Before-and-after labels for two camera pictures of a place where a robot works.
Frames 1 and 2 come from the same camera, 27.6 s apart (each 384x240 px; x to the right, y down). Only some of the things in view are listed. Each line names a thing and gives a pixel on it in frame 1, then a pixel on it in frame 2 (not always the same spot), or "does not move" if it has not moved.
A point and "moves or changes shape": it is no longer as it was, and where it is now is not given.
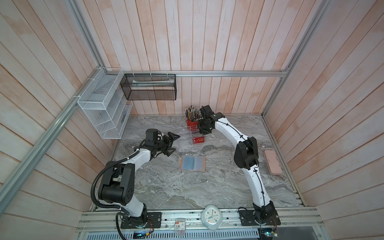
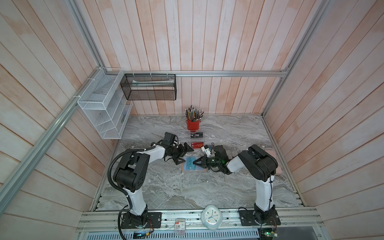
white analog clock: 212,217 does not move
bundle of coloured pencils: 192,114 does not move
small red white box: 180,227 does not move
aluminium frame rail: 197,73 does not move
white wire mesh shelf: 105,102 does not move
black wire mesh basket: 149,86 does not move
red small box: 198,140 moves or changes shape
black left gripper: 169,143 -> 175,159
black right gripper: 201,131 -> 201,164
